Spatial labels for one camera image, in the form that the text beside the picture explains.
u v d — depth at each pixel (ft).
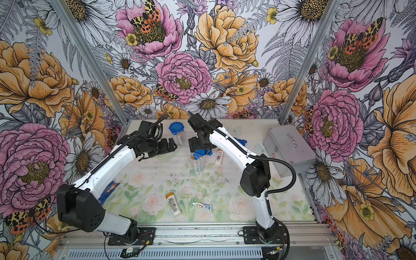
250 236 2.42
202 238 2.45
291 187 1.58
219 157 3.25
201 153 2.75
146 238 2.40
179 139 3.28
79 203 1.36
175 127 3.30
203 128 1.96
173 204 2.67
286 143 3.08
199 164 3.02
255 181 1.66
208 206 2.68
